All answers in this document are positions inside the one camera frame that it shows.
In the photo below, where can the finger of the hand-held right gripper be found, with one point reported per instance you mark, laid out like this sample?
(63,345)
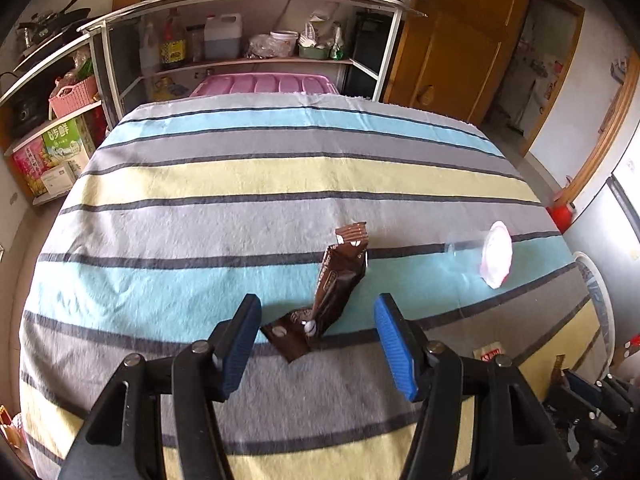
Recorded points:
(580,385)
(565,412)

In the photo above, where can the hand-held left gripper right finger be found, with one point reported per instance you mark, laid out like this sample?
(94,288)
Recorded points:
(395,355)

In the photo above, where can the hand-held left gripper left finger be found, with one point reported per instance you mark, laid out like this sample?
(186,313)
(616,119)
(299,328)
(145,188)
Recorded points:
(240,350)

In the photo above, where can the white trash bin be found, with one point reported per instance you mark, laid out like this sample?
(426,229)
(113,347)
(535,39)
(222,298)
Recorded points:
(597,300)

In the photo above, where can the brown snack packet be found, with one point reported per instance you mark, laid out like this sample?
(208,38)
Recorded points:
(335,280)

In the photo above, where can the brown sachet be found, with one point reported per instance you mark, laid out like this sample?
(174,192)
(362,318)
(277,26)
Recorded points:
(557,367)

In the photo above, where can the white red sachet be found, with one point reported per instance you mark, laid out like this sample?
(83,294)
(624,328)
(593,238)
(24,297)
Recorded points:
(487,352)

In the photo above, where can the clear plastic cup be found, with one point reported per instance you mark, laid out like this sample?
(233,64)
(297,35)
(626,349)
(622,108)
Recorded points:
(495,255)

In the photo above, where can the silver refrigerator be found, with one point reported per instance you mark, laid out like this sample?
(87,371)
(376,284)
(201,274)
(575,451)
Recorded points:
(610,240)

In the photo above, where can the striped cloth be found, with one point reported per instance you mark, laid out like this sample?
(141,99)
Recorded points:
(250,185)

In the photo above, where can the red plastic container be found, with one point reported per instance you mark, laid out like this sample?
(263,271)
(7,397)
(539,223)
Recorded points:
(561,212)

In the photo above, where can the white cardboard box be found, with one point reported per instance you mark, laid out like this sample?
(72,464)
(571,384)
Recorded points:
(60,177)

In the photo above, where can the pink plastic tray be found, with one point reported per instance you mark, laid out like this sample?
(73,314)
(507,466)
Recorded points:
(260,84)

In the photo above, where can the green carton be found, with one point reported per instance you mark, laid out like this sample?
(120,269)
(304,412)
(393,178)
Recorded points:
(65,142)

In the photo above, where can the red carton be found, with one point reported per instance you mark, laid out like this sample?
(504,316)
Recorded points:
(29,170)

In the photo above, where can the pink basket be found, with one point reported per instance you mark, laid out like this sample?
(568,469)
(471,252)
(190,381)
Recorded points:
(75,97)

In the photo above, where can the clear plastic bag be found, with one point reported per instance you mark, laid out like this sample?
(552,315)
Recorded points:
(262,46)

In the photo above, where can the brown jar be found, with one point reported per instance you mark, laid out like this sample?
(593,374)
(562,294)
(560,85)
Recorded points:
(195,45)

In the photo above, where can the dark bottle yellow label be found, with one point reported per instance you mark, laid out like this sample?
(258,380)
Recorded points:
(173,47)

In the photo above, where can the wooden door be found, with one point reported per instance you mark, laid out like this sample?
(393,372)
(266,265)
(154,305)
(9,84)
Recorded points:
(450,50)

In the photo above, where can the white plastic tub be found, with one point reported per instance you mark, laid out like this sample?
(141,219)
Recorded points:
(285,42)

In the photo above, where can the clear plastic bottle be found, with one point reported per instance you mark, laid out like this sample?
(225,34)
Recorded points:
(149,52)

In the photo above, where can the plastic oil jug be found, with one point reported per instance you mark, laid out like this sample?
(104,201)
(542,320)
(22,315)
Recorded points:
(222,37)

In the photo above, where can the black cooker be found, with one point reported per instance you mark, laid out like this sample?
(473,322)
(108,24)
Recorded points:
(27,112)

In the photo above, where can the low white shelf rack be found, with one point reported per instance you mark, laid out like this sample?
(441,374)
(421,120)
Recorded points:
(50,60)

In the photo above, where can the black frying pan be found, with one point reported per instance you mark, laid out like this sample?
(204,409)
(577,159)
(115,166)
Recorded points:
(65,17)

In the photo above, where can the wooden door frame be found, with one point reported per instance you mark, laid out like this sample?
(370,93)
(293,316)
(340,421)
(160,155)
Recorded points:
(612,125)
(575,60)

